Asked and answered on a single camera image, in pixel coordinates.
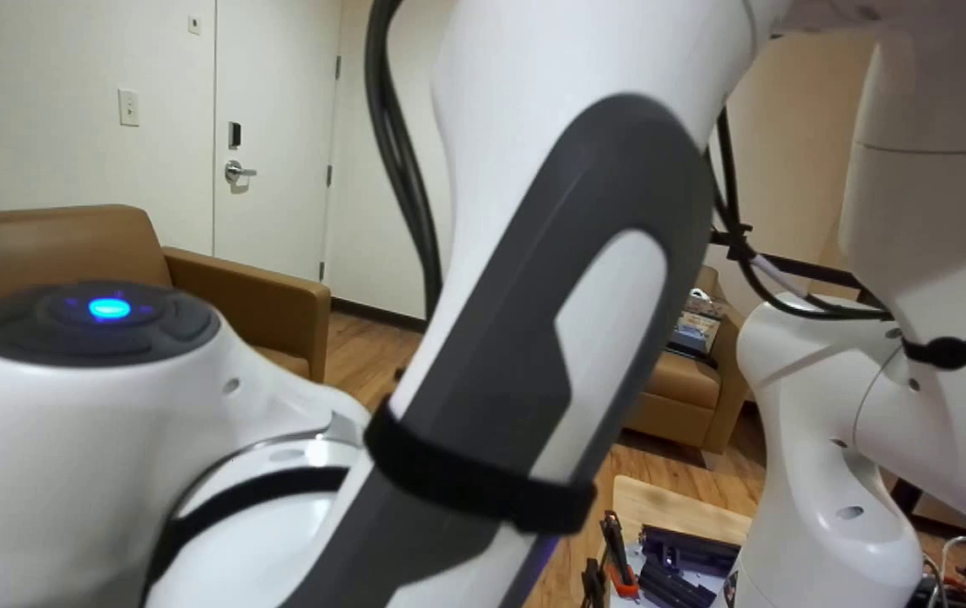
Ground clutter on armchair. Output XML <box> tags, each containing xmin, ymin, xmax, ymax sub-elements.
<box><xmin>670</xmin><ymin>283</ymin><xmax>731</xmax><ymax>358</ymax></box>

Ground tan leather armchair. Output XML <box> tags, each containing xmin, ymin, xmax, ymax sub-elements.
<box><xmin>622</xmin><ymin>263</ymin><xmax>753</xmax><ymax>457</ymax></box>

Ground white door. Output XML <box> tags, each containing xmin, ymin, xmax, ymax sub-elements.
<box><xmin>211</xmin><ymin>0</ymin><xmax>346</xmax><ymax>283</ymax></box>

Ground black tool case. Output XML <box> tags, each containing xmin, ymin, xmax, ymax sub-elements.
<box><xmin>636</xmin><ymin>522</ymin><xmax>745</xmax><ymax>608</ymax></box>

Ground tan leather sofa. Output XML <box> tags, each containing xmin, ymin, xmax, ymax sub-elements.
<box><xmin>0</xmin><ymin>203</ymin><xmax>335</xmax><ymax>384</ymax></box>

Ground black velcro strap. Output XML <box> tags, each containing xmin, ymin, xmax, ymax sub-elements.
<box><xmin>363</xmin><ymin>401</ymin><xmax>599</xmax><ymax>537</ymax></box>

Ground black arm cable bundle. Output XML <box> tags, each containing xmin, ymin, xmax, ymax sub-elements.
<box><xmin>363</xmin><ymin>0</ymin><xmax>451</xmax><ymax>320</ymax></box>

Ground silver door handle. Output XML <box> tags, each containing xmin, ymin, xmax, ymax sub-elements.
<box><xmin>222</xmin><ymin>158</ymin><xmax>259</xmax><ymax>191</ymax></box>

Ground orange handled tool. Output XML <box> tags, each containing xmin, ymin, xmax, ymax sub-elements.
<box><xmin>599</xmin><ymin>507</ymin><xmax>643</xmax><ymax>600</ymax></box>

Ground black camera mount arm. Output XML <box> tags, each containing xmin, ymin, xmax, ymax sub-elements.
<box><xmin>711</xmin><ymin>105</ymin><xmax>966</xmax><ymax>371</ymax></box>

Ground white light switch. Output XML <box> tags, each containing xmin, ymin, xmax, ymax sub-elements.
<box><xmin>116</xmin><ymin>83</ymin><xmax>143</xmax><ymax>127</ymax></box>

